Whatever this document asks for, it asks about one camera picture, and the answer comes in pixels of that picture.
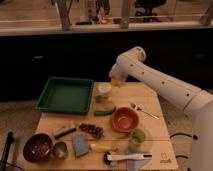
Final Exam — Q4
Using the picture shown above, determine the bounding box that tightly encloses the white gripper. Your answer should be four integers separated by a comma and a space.
109, 64, 128, 81

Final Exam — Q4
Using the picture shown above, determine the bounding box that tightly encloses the small orange apple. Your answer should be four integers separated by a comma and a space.
111, 77, 123, 87

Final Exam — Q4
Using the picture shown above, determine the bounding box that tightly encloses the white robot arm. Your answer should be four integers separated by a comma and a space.
109, 46, 213, 171

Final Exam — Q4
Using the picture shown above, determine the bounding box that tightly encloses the small metal cup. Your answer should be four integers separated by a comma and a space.
53, 142, 68, 159

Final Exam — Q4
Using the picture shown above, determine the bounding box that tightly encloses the silver fork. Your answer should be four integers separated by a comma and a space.
130, 102, 160, 120

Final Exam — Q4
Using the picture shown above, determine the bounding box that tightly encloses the green cucumber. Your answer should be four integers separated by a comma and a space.
94, 107, 116, 116

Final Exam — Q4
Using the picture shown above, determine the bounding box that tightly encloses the orange ceramic bowl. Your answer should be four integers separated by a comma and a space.
110, 107, 139, 133

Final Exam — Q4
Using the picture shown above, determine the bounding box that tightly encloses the black office chair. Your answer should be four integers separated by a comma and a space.
134, 0, 167, 23

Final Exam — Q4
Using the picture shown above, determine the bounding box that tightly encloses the green plastic tray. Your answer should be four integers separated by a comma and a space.
36, 77, 94, 115

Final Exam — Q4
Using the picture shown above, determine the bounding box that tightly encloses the bunch of dark grapes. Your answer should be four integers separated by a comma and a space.
79, 123, 103, 139

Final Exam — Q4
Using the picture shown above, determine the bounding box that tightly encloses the yellow banana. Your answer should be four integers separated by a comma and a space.
90, 143, 118, 152

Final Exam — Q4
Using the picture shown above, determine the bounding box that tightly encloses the blue sponge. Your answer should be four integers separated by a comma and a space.
72, 134, 89, 157

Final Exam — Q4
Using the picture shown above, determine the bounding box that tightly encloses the white black dish brush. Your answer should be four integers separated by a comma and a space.
103, 153, 152, 165

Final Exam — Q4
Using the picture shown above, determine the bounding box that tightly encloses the light blue cloth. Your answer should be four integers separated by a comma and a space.
127, 148, 152, 171

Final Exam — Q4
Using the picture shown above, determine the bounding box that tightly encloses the dark brown bowl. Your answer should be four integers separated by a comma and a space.
23, 133, 53, 163

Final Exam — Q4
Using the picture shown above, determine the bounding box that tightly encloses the black pole stand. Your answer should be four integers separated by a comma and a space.
0, 132, 14, 171

